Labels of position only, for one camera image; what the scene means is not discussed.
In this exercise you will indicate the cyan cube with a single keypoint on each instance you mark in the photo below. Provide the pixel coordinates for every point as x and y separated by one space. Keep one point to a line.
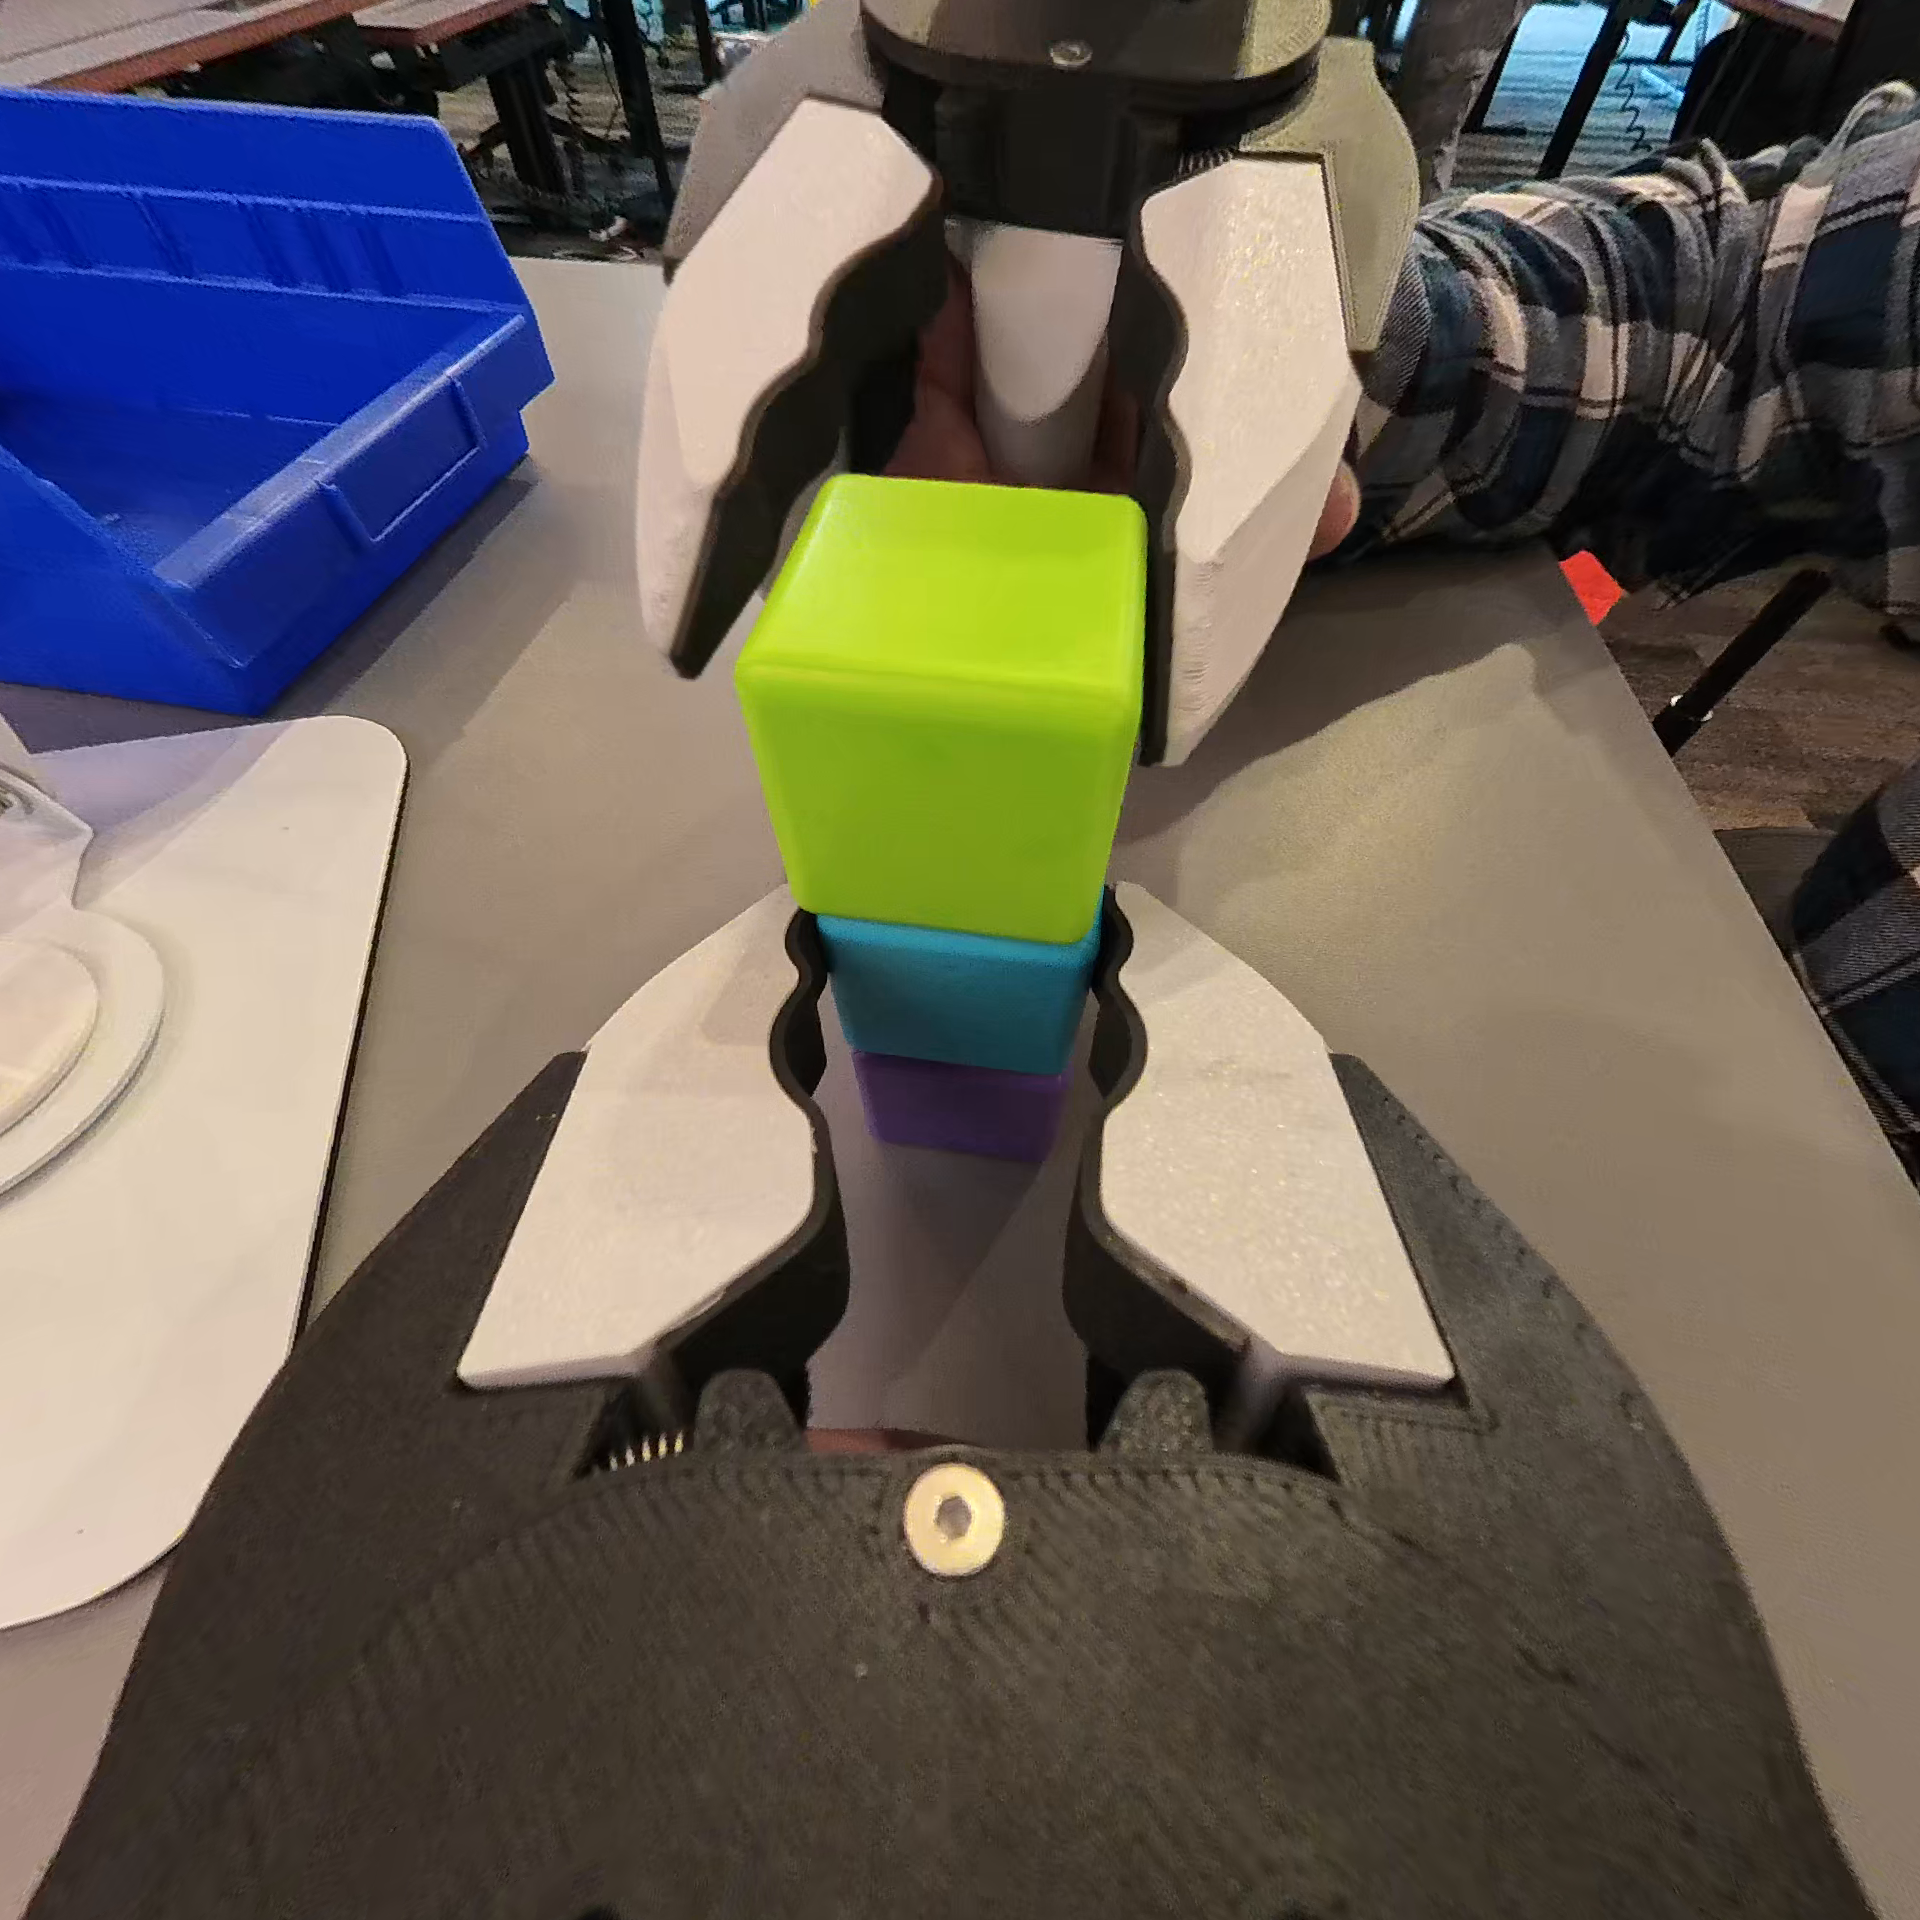
960 986

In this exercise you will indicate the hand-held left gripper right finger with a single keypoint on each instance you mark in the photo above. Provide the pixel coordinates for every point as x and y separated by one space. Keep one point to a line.
1262 1182

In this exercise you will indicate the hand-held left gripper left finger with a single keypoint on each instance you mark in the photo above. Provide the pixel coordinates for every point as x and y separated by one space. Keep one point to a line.
657 1182

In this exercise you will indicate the blue plastic bin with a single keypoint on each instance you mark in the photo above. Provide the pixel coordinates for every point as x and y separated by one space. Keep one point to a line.
224 495

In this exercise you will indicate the purple cube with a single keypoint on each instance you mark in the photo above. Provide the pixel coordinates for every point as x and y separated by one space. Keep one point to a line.
960 1113

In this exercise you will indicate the person's right forearm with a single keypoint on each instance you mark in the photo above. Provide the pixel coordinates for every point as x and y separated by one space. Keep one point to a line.
1651 328

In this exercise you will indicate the lime green cube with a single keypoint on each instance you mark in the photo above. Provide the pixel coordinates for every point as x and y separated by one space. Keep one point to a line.
942 722

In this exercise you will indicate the person's plaid shirt torso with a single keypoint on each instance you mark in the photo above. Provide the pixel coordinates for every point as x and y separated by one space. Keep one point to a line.
1874 965

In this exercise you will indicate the red floor marker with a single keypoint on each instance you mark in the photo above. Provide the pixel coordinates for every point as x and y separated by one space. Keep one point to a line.
1593 583

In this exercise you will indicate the grey desk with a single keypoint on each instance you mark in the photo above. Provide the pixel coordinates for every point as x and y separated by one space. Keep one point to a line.
1422 900

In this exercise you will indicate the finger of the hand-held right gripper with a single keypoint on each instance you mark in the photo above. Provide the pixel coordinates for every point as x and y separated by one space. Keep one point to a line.
767 301
1262 372

